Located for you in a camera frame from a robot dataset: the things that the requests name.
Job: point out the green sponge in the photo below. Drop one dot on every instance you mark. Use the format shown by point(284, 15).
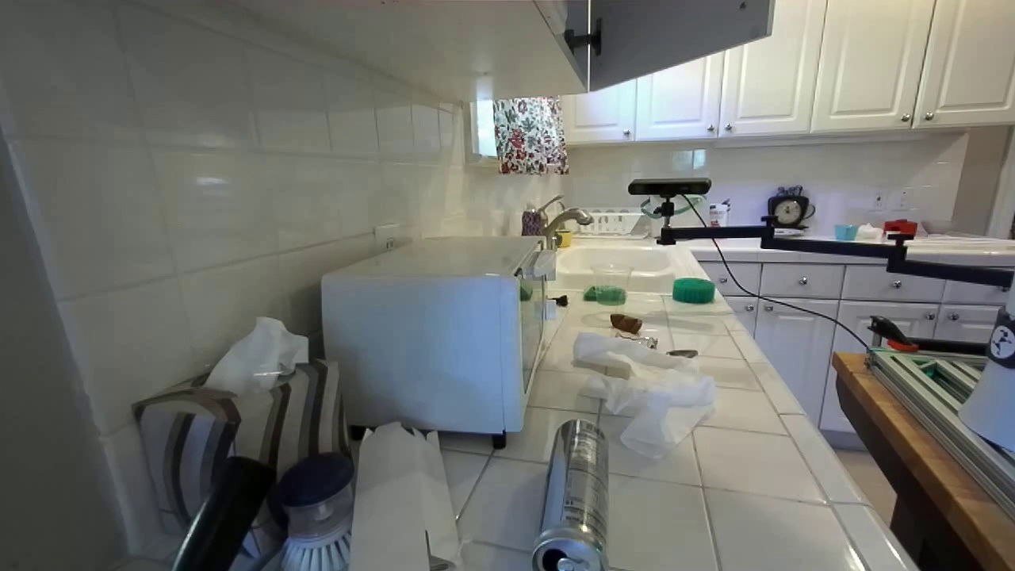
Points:
point(606, 295)

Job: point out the crumpled white paper towel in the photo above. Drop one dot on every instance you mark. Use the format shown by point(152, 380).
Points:
point(659, 399)

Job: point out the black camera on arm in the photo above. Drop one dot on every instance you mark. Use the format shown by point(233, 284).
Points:
point(666, 185)

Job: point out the red small object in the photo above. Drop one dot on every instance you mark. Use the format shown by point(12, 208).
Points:
point(898, 226)

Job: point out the green bowl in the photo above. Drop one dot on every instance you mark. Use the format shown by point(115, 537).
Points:
point(693, 291)

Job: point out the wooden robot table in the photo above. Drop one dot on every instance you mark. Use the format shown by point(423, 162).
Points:
point(943, 516)

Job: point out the white cabinets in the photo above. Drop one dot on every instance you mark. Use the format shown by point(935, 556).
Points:
point(827, 67)
point(799, 311)

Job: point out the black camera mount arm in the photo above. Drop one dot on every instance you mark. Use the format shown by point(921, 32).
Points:
point(893, 256)

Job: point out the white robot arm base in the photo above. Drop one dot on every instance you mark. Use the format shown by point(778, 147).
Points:
point(992, 407)

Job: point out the silver metal can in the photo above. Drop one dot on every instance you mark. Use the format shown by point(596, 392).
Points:
point(575, 503)

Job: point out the chrome sink faucet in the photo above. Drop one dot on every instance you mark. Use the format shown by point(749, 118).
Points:
point(536, 224)

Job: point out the white lower cabinets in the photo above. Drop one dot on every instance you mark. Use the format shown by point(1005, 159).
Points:
point(799, 311)

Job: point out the white paper bag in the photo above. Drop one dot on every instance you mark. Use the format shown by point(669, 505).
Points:
point(405, 516)

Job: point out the white toaster oven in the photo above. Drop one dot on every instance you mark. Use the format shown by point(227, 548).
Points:
point(438, 335)

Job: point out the black table clock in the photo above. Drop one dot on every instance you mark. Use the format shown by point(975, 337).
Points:
point(792, 208)

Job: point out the white upper cabinets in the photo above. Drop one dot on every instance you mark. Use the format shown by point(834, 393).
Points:
point(827, 67)

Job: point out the brown small object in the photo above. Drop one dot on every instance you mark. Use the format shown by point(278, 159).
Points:
point(627, 326)

